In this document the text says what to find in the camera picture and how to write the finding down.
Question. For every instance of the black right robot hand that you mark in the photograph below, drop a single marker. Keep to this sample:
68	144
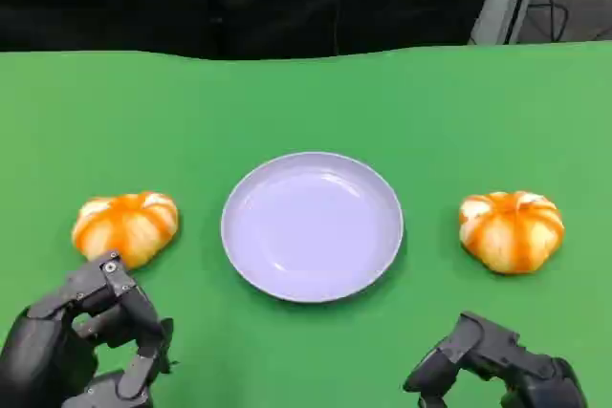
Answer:
531	374

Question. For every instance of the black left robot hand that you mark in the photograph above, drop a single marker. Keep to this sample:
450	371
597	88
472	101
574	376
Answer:
43	350

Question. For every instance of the orange and white bread roll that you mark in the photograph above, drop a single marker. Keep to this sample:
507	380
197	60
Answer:
126	226
511	233

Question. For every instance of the lilac plate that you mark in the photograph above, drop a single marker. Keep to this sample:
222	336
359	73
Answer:
312	229

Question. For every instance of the green table cloth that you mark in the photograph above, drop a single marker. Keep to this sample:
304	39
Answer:
306	107

